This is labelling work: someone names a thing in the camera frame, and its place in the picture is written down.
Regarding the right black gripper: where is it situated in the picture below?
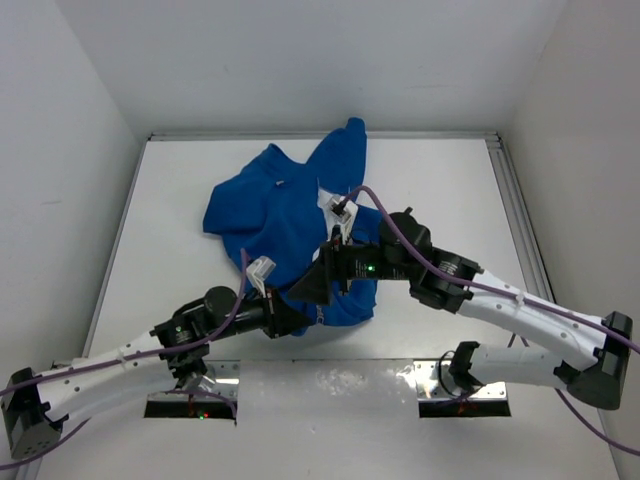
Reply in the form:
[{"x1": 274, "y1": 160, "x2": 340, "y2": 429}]
[{"x1": 286, "y1": 224, "x2": 412, "y2": 304}]

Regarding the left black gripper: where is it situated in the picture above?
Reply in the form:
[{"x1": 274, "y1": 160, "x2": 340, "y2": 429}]
[{"x1": 206, "y1": 282, "x2": 311, "y2": 340}]

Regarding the blue zip-up jacket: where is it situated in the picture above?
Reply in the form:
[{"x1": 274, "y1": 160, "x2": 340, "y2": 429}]
[{"x1": 201, "y1": 117, "x2": 381, "y2": 337}]

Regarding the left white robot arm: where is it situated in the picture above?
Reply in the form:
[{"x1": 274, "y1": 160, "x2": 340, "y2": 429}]
[{"x1": 1, "y1": 286, "x2": 312, "y2": 462}]

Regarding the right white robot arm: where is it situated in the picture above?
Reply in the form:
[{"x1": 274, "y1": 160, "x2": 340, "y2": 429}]
[{"x1": 288, "y1": 210, "x2": 633, "y2": 410}]

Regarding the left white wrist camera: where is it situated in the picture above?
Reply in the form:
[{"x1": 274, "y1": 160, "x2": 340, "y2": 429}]
[{"x1": 246, "y1": 256, "x2": 276, "y2": 296}]

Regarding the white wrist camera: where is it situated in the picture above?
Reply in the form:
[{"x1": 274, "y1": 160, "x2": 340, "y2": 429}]
[
  {"x1": 323, "y1": 195, "x2": 358, "y2": 238},
  {"x1": 246, "y1": 256, "x2": 276, "y2": 296}
]

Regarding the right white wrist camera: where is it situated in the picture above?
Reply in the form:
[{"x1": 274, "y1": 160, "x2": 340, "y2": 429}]
[{"x1": 323, "y1": 195, "x2": 358, "y2": 238}]

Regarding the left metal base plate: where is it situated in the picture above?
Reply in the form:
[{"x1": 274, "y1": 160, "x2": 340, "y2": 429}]
[{"x1": 147, "y1": 361, "x2": 240, "y2": 402}]

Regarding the metal base plate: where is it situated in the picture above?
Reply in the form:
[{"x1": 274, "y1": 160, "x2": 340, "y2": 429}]
[
  {"x1": 147, "y1": 361, "x2": 240, "y2": 402},
  {"x1": 413, "y1": 358, "x2": 508, "y2": 403}
]

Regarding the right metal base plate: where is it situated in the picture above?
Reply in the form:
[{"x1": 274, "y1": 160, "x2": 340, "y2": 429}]
[{"x1": 413, "y1": 358, "x2": 508, "y2": 403}]

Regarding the aluminium frame rail back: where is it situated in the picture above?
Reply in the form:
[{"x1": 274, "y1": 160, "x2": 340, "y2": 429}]
[{"x1": 148, "y1": 130, "x2": 500, "y2": 142}]

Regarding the aluminium frame rail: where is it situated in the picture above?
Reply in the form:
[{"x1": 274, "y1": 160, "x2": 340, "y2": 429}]
[
  {"x1": 486, "y1": 135, "x2": 556, "y2": 303},
  {"x1": 148, "y1": 130, "x2": 500, "y2": 142}
]

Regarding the aluminium frame rail right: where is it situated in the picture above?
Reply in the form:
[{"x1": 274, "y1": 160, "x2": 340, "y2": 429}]
[{"x1": 486, "y1": 135, "x2": 556, "y2": 303}]

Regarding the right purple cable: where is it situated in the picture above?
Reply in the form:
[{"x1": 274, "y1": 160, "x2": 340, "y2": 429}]
[{"x1": 339, "y1": 185, "x2": 640, "y2": 459}]

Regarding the purple cable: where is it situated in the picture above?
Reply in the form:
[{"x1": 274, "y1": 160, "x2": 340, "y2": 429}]
[
  {"x1": 339, "y1": 185, "x2": 640, "y2": 459},
  {"x1": 0, "y1": 248, "x2": 251, "y2": 471}
]

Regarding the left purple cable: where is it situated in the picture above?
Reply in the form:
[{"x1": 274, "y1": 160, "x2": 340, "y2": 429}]
[{"x1": 0, "y1": 248, "x2": 251, "y2": 471}]

